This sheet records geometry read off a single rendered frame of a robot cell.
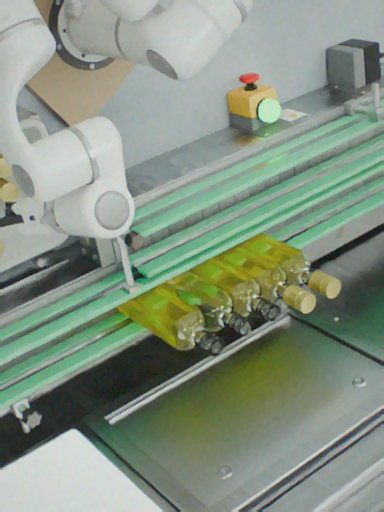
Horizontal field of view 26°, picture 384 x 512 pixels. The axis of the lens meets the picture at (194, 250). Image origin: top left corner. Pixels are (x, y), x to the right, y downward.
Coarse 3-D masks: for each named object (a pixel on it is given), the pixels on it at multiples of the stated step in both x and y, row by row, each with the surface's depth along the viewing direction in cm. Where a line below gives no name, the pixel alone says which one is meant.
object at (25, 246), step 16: (32, 128) 134; (0, 208) 141; (16, 224) 143; (16, 240) 142; (32, 240) 141; (48, 240) 141; (64, 240) 142; (0, 256) 138; (16, 256) 138; (32, 256) 139
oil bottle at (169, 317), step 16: (160, 288) 141; (128, 304) 142; (144, 304) 138; (160, 304) 137; (176, 304) 136; (144, 320) 139; (160, 320) 134; (176, 320) 132; (192, 320) 132; (160, 336) 137; (176, 336) 132
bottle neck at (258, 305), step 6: (252, 300) 136; (258, 300) 135; (264, 300) 135; (252, 306) 136; (258, 306) 135; (264, 306) 134; (270, 306) 133; (276, 306) 134; (252, 312) 136; (258, 312) 135; (264, 312) 133; (270, 312) 136; (276, 312) 135; (264, 318) 134; (270, 318) 134; (276, 318) 134
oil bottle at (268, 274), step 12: (228, 252) 148; (240, 252) 148; (228, 264) 145; (240, 264) 144; (252, 264) 143; (264, 264) 143; (276, 264) 142; (252, 276) 140; (264, 276) 139; (276, 276) 140; (264, 288) 139; (276, 300) 141
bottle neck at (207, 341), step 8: (200, 328) 131; (192, 336) 131; (200, 336) 130; (208, 336) 129; (216, 336) 129; (200, 344) 129; (208, 344) 128; (216, 344) 130; (208, 352) 128; (216, 352) 129
